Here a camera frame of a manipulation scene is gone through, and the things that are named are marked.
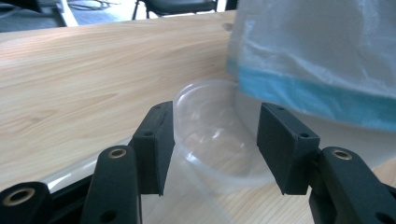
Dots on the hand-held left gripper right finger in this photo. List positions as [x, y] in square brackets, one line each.
[286, 149]

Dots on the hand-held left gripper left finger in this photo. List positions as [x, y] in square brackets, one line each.
[154, 149]

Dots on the clear plastic bowl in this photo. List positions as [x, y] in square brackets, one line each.
[214, 130]

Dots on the grey lidded trash bin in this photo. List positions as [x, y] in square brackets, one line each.
[358, 141]

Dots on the white blue-banded trash bag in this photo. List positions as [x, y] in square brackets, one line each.
[311, 46]

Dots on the black folding chair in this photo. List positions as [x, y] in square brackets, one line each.
[177, 5]

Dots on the white desk frame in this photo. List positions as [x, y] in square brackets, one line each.
[67, 12]

